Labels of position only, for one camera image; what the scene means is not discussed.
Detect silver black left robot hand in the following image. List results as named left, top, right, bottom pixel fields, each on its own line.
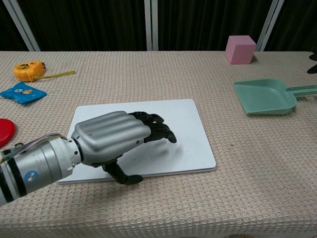
left=70, top=111, right=178, bottom=185

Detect black curtain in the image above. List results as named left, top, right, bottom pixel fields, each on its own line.
left=0, top=0, right=317, bottom=52

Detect blue snack packet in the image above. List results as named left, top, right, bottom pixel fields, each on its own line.
left=0, top=81, right=48, bottom=105

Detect yellow tape measure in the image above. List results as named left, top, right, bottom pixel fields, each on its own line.
left=13, top=60, right=76, bottom=82

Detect green plastic dustpan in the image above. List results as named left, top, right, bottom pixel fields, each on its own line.
left=233, top=78, right=317, bottom=116

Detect pink foam cube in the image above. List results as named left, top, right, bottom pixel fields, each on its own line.
left=225, top=35, right=257, bottom=65

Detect red plastic disc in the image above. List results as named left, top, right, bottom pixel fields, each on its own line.
left=0, top=118, right=16, bottom=148

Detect white frame post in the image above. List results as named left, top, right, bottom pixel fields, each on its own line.
left=144, top=0, right=159, bottom=52
left=256, top=0, right=285, bottom=52
left=1, top=0, right=41, bottom=52

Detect silver laptop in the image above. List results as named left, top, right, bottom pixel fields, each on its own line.
left=56, top=99, right=216, bottom=185

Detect beige waffle tablecloth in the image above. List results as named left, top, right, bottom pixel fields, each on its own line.
left=0, top=51, right=317, bottom=238

